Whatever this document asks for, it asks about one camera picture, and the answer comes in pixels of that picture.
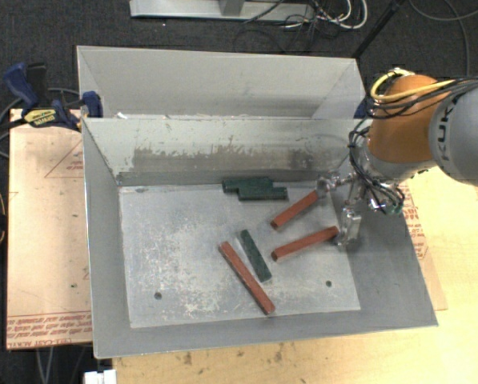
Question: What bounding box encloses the brown cardboard board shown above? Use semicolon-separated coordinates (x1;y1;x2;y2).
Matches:
6;108;450;351

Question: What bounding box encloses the grey metal bin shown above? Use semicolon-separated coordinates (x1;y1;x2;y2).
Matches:
76;45;440;360

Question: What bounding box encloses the red-brown flat block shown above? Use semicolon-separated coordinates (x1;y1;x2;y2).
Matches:
218;241;277;317
270;190;320;230
271;226;340;262

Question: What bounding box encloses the dark green flat block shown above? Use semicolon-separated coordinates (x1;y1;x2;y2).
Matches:
237;186;289;202
222;177;276;194
238;229;273;284

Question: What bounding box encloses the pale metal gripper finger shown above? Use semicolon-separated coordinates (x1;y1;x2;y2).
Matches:
336;207;363;252
316;175;343;198

